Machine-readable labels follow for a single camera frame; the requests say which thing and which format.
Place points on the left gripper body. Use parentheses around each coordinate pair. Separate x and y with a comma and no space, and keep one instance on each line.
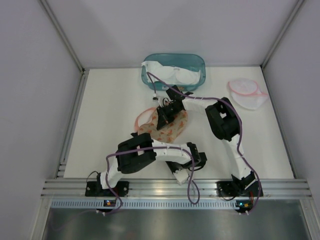
(173,166)

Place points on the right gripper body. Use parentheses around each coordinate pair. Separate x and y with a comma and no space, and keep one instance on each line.
(166,113)

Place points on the floral pink laundry bag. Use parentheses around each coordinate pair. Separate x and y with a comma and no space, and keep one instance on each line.
(167,134)

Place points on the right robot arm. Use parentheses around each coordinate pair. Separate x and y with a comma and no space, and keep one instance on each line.
(225,124)

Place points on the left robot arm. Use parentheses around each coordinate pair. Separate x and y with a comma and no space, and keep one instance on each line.
(140,151)

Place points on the white bra in bin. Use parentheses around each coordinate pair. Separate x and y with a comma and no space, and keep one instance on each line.
(172,74)

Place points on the small white mesh laundry bag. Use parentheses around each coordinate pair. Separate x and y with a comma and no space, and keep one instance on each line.
(247,93)

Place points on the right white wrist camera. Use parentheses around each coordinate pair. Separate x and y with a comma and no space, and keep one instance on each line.
(155,98)

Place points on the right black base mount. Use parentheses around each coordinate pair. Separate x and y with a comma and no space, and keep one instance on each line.
(229,189)

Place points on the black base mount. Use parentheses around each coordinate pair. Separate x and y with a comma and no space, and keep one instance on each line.
(94,189)
(229,189)

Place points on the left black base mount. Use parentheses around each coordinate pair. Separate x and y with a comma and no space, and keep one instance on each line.
(94,189)

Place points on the aluminium front rail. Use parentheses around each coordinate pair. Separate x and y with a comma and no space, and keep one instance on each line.
(276,189)

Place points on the perforated cable duct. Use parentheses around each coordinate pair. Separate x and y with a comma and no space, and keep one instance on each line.
(148,204)

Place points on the left aluminium corner post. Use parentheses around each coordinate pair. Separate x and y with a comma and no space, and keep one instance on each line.
(61,33)

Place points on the aluminium corner post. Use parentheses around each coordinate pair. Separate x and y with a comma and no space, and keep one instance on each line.
(61,33)
(293,13)

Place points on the right aluminium corner post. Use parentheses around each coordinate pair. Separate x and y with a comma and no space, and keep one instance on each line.
(293,13)

